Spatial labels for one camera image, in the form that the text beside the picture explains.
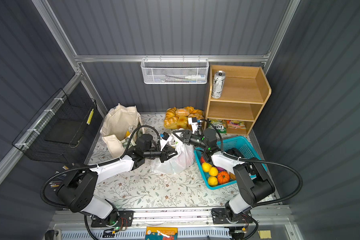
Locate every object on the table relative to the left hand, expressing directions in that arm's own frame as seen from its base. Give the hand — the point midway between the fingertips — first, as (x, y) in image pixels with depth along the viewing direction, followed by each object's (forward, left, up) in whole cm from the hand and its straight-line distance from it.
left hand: (177, 151), depth 81 cm
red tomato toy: (-2, -14, -8) cm, 16 cm away
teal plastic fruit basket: (+8, -39, -6) cm, 40 cm away
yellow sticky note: (-38, -39, -13) cm, 56 cm away
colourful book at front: (-35, +14, -15) cm, 40 cm away
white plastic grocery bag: (-4, -3, -3) cm, 6 cm away
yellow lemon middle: (-8, -20, -10) cm, 24 cm away
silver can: (+27, +32, -10) cm, 43 cm away
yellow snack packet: (+8, +26, +8) cm, 29 cm away
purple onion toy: (-7, -24, -10) cm, 27 cm away
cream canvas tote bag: (+24, +39, -3) cm, 45 cm away
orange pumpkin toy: (-12, -24, -9) cm, 29 cm away
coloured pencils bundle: (-12, +60, -3) cm, 61 cm away
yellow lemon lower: (-14, -18, -10) cm, 25 cm away
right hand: (+3, +1, +10) cm, 11 cm away
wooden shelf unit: (+28, -36, +17) cm, 49 cm away
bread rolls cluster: (+36, 0, -10) cm, 38 cm away
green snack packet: (+25, -31, -8) cm, 41 cm away
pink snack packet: (+26, -43, -10) cm, 51 cm away
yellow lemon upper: (-6, -16, -7) cm, 18 cm away
